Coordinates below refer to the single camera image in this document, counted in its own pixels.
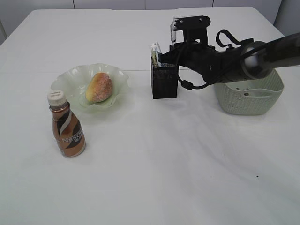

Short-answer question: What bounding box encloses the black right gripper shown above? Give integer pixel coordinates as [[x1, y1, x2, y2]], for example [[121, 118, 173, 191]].
[[159, 42, 218, 75]]

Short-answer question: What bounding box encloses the frosted green ruffled glass plate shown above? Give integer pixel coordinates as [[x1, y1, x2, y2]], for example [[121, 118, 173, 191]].
[[50, 63, 131, 114]]

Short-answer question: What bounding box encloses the brown Nescafe coffee bottle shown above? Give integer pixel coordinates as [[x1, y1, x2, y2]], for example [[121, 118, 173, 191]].
[[47, 90, 86, 158]]

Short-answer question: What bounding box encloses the sugared bread loaf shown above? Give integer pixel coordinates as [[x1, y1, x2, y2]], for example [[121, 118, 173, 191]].
[[86, 72, 113, 103]]

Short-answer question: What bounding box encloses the black mesh pen holder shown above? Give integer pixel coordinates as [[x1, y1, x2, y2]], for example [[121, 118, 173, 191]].
[[151, 63, 178, 99]]

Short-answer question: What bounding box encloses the blue grey pen crossed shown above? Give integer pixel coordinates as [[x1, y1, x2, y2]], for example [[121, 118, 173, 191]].
[[155, 47, 161, 60]]

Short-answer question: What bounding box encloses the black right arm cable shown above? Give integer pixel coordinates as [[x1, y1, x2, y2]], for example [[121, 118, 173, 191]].
[[177, 29, 244, 91]]

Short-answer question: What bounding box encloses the beige white pen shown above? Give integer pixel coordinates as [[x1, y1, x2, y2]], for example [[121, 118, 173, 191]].
[[151, 51, 158, 68]]

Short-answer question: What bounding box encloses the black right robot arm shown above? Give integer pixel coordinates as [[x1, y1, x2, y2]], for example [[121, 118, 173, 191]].
[[158, 30, 300, 90]]

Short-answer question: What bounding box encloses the white grey pen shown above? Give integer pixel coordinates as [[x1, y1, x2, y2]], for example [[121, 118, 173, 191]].
[[157, 60, 164, 68]]

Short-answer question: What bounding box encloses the green plastic woven basket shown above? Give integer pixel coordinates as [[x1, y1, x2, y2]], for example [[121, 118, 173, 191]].
[[214, 70, 284, 115]]

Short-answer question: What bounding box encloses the clear plastic ruler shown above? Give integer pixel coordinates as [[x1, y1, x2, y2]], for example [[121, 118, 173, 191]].
[[150, 42, 161, 53]]

